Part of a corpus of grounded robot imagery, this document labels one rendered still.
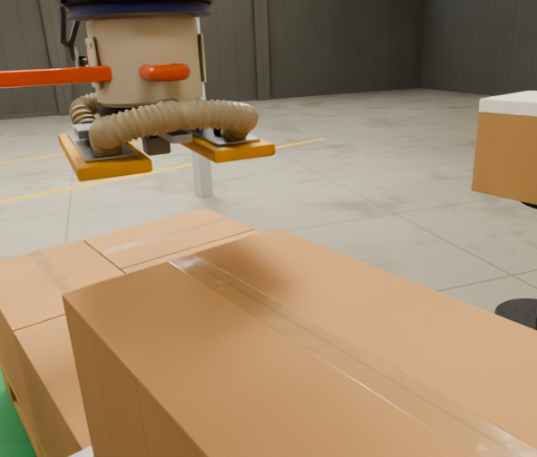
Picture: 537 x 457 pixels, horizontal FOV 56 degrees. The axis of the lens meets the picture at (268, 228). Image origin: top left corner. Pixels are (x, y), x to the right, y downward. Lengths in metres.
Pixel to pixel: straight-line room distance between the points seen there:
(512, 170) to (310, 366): 1.87
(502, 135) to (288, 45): 10.63
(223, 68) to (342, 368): 11.79
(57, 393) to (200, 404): 0.81
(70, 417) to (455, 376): 0.87
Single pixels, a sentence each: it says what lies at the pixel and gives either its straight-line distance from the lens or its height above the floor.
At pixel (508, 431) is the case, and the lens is 0.52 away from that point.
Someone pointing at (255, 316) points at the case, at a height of 0.95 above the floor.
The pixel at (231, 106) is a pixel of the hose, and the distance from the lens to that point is 0.73.
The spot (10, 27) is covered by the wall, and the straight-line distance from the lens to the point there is 11.96.
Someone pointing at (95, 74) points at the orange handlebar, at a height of 1.24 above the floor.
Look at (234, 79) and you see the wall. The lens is 12.32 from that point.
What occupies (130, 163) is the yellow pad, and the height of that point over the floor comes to 1.13.
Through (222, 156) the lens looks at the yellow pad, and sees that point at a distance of 0.75.
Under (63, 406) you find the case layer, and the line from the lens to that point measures 1.27.
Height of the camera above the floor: 1.28
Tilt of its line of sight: 20 degrees down
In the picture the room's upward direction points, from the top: 2 degrees counter-clockwise
